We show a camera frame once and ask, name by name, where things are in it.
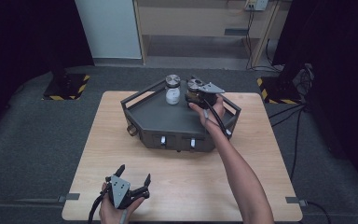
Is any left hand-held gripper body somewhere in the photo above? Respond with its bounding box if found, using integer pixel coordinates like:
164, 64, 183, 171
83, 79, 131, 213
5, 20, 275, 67
105, 175, 151, 210

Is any white wall socket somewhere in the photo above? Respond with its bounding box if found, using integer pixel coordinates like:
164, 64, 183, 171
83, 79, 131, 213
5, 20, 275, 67
245, 0, 270, 12

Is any person's left hand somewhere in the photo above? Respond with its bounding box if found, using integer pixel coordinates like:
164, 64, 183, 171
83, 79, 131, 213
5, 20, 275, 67
98, 182, 145, 224

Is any black floor cable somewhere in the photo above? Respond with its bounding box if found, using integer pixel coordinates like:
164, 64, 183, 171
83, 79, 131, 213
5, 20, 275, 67
268, 104, 309, 182

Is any glass jar of white powder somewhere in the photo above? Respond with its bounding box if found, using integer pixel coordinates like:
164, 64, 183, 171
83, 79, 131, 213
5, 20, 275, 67
164, 74, 182, 106

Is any left hand-held gripper cable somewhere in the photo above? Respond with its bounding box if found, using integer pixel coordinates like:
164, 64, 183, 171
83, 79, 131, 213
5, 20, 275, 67
87, 186, 110, 224

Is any black yellow-striped stand base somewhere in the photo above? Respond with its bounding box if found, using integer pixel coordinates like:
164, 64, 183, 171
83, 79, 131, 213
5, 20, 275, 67
256, 77, 306, 105
41, 72, 91, 102

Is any glass jar of brown powder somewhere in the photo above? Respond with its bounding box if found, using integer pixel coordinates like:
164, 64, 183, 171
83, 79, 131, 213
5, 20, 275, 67
186, 77, 205, 101

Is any black table clip cable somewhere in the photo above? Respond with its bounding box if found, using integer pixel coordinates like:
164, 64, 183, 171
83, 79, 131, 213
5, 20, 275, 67
306, 201, 333, 224

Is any black socket cable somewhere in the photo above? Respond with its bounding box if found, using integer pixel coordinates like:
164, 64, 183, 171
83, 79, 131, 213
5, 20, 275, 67
245, 8, 255, 70

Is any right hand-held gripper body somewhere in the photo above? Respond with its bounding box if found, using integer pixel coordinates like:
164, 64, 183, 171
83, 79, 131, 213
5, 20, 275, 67
195, 81, 227, 110

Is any grey table clip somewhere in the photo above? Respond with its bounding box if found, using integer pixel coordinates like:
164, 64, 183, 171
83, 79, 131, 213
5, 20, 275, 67
58, 192, 81, 203
285, 196, 309, 207

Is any right hand-held gripper cable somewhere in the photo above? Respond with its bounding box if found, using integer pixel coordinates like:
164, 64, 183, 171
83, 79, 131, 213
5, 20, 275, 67
202, 99, 233, 140

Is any person's right hand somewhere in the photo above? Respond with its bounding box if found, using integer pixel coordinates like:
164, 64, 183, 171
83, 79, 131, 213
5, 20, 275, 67
188, 94, 227, 129

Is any grey wall plate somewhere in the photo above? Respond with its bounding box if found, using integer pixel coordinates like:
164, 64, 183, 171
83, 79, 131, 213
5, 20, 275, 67
224, 28, 249, 36

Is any wooden shelf frame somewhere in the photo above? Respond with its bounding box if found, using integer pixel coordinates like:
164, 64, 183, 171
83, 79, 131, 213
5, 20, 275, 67
132, 0, 282, 68

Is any white cabinet panel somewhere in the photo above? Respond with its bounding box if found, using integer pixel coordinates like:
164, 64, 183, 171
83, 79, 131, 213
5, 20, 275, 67
74, 0, 143, 60

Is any hand-held gripper cable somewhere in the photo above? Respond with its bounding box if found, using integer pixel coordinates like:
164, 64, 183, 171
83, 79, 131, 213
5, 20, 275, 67
87, 186, 110, 224
202, 99, 233, 140

